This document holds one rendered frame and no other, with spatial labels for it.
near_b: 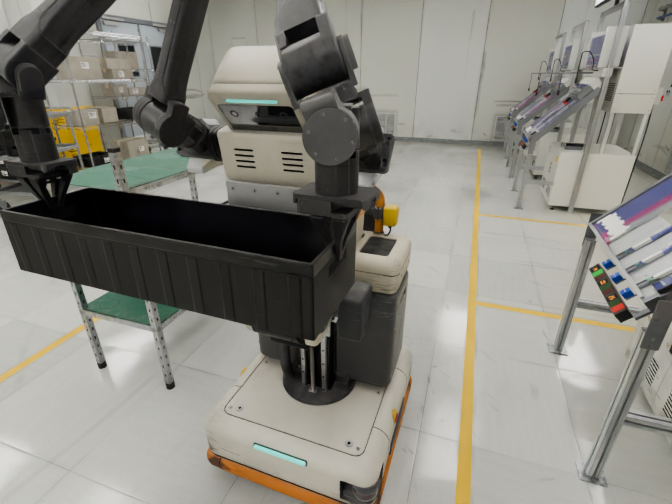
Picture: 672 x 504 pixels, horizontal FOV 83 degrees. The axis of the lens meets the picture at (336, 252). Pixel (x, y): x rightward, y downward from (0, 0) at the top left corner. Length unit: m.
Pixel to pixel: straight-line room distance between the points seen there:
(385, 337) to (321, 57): 1.02
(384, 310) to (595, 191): 3.73
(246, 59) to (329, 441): 1.09
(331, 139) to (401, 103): 8.33
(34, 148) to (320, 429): 1.07
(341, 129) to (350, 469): 1.08
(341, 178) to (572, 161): 4.22
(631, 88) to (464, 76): 4.42
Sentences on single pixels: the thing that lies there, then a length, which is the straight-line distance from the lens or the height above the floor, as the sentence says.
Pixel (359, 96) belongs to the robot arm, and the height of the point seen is 1.30.
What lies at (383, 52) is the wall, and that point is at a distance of 8.80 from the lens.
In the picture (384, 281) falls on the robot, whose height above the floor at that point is 0.74.
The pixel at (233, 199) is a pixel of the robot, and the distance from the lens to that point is 0.97.
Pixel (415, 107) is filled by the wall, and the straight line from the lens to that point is 8.68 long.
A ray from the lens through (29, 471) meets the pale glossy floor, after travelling 1.99.
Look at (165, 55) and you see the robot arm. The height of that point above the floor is 1.37.
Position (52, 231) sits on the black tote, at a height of 1.11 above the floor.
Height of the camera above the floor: 1.33
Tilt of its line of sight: 25 degrees down
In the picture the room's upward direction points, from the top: straight up
